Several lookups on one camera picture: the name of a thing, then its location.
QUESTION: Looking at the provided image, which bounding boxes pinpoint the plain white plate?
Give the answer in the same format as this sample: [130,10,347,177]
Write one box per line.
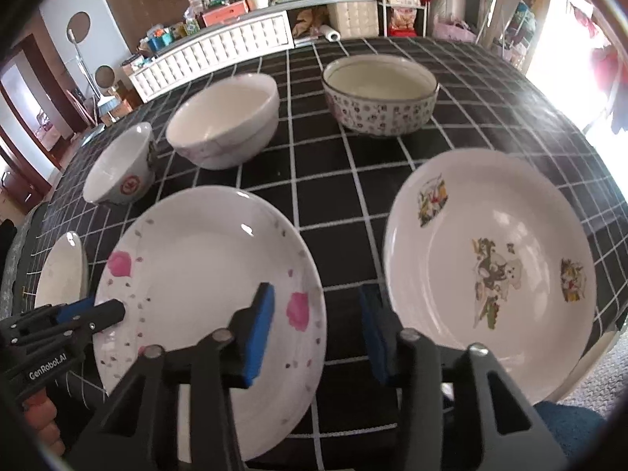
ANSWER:
[34,231,88,309]

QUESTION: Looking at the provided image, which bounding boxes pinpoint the white plate pink flowers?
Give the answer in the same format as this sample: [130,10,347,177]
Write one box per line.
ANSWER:
[94,186,327,460]

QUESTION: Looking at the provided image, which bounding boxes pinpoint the white bowl red emblem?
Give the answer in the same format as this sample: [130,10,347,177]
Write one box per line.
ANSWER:
[82,122,157,205]

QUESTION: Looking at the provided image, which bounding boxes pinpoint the white plate cartoon prints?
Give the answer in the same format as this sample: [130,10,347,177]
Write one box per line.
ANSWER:
[383,149,596,403]

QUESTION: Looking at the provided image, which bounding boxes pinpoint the white bowl pink floral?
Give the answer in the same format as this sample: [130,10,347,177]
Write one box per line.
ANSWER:
[166,73,280,171]

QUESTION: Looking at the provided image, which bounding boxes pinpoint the patterned grey rim bowl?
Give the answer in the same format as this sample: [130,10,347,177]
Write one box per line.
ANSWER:
[321,54,440,137]

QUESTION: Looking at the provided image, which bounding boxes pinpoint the person's left hand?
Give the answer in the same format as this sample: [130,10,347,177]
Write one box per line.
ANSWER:
[22,389,65,456]

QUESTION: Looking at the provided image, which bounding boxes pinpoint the dark red wooden door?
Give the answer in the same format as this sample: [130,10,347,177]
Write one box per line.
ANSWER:
[1,93,58,210]

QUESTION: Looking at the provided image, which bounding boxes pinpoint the black white grid tablecloth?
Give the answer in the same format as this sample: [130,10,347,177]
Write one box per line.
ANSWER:
[13,38,627,470]

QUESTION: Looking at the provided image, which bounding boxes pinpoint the pink storage box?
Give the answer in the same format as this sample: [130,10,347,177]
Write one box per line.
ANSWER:
[202,0,249,27]

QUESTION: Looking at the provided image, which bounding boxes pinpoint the white long TV cabinet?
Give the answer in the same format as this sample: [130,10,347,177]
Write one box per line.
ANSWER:
[129,0,376,102]

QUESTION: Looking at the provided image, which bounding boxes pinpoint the paper towel roll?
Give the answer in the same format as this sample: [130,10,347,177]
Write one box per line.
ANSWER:
[319,24,342,43]

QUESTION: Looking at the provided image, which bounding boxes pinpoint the cream tufted drawer unit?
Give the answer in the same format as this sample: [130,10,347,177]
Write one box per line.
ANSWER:
[327,0,380,39]

